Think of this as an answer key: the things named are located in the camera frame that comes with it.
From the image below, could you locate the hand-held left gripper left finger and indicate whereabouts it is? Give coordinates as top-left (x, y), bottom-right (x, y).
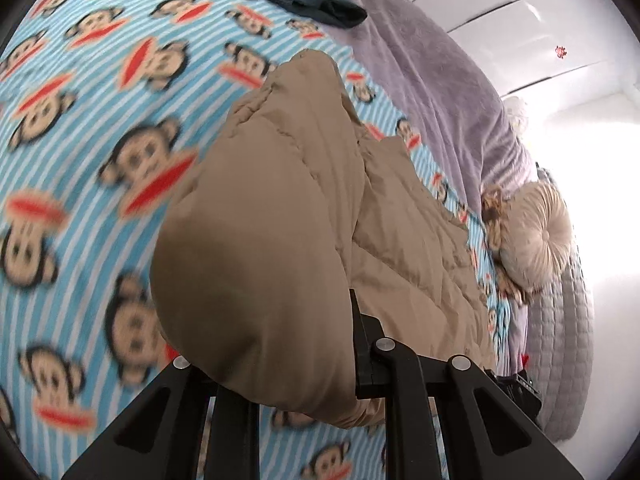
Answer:
top-left (62, 355), bottom-right (262, 480)

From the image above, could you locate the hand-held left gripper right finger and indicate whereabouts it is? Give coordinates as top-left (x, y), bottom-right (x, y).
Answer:
top-left (348, 288), bottom-right (586, 480)

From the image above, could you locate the tan puffer jacket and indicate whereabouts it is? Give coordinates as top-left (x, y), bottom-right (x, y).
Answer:
top-left (149, 49), bottom-right (498, 431)

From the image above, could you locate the grey quilted bedspread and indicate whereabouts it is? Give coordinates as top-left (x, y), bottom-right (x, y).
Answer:
top-left (525, 167), bottom-right (596, 441)

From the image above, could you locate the brown plush toy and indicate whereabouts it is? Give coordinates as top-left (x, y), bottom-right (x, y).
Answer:
top-left (480, 184), bottom-right (528, 306)

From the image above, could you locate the round beige pleated cushion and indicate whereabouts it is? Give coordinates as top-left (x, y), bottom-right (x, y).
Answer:
top-left (500, 180), bottom-right (573, 291)

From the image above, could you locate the blue striped monkey print blanket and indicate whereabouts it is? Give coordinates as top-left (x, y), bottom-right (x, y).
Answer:
top-left (0, 0), bottom-right (513, 480)

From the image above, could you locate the purple fleece blanket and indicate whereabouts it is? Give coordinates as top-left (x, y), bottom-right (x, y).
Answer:
top-left (287, 0), bottom-right (538, 401)

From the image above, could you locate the white wardrobe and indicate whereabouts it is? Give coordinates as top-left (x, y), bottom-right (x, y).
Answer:
top-left (367, 0), bottom-right (631, 96)

